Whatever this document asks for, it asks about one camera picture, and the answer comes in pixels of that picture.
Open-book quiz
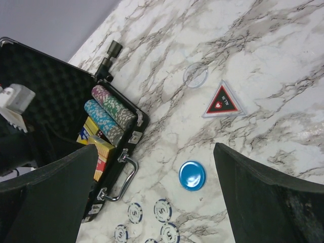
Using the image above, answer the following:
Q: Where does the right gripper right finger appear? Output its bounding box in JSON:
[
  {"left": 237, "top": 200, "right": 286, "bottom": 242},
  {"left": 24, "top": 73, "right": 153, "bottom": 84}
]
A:
[{"left": 214, "top": 143, "right": 323, "bottom": 242}]

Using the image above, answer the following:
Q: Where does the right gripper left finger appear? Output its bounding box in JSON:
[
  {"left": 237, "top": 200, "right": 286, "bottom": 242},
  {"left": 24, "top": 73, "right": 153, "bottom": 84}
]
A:
[{"left": 1, "top": 145, "right": 98, "bottom": 242}]

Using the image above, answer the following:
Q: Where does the blue round dealer button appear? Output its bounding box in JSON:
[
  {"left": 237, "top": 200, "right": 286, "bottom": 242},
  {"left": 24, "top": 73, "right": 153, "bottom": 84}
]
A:
[{"left": 178, "top": 160, "right": 207, "bottom": 191}]

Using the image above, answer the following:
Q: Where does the red playing card deck box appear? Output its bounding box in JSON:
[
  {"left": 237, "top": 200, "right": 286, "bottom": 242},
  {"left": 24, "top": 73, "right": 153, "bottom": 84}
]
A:
[{"left": 88, "top": 135, "right": 115, "bottom": 182}]

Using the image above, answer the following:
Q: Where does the triangular all-in button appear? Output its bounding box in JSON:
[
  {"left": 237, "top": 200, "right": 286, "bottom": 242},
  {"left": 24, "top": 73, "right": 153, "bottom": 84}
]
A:
[{"left": 202, "top": 79, "right": 246, "bottom": 118}]

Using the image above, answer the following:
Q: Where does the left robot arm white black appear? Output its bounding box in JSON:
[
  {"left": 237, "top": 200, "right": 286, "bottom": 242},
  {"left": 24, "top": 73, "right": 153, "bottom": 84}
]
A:
[{"left": 1, "top": 116, "right": 37, "bottom": 177}]

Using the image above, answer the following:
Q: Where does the black poker set case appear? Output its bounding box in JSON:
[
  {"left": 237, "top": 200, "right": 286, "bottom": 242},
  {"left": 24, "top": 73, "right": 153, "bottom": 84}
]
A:
[{"left": 1, "top": 37, "right": 149, "bottom": 222}]

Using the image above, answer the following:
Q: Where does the white blue poker chip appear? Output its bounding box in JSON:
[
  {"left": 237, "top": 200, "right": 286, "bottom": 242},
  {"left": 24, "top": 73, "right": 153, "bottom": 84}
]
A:
[
  {"left": 145, "top": 238, "right": 158, "bottom": 243},
  {"left": 160, "top": 222, "right": 180, "bottom": 243},
  {"left": 127, "top": 202, "right": 143, "bottom": 224},
  {"left": 114, "top": 224, "right": 129, "bottom": 243},
  {"left": 153, "top": 198, "right": 172, "bottom": 223}
]

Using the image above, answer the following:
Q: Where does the blue playing card deck box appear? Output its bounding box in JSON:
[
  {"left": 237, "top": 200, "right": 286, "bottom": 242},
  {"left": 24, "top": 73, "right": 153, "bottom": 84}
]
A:
[{"left": 76, "top": 116, "right": 103, "bottom": 145}]

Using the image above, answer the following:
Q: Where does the light blue chip stack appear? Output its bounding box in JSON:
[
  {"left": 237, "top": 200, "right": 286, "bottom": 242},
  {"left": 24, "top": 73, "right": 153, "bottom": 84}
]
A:
[{"left": 84, "top": 99, "right": 124, "bottom": 146}]

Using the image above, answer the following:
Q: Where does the purple green grey chip stack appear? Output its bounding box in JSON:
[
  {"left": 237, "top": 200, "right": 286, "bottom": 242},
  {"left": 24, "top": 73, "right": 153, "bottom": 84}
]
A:
[{"left": 92, "top": 85, "right": 136, "bottom": 130}]

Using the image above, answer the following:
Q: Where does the clear round plastic lid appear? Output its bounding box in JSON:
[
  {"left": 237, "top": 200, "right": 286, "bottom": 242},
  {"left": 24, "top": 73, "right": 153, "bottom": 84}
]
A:
[{"left": 183, "top": 62, "right": 208, "bottom": 89}]

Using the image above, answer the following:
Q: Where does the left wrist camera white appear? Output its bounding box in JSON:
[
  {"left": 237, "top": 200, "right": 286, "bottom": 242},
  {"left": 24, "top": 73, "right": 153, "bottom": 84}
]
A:
[{"left": 1, "top": 84, "right": 35, "bottom": 133}]

